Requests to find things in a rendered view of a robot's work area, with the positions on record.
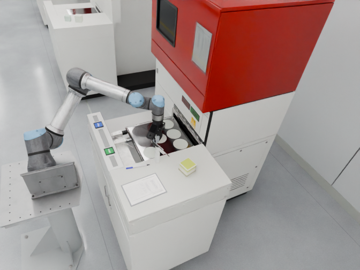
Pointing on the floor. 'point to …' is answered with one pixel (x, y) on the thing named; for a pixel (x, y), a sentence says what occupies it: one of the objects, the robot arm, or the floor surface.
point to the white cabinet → (160, 231)
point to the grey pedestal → (53, 245)
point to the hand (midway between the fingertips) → (155, 142)
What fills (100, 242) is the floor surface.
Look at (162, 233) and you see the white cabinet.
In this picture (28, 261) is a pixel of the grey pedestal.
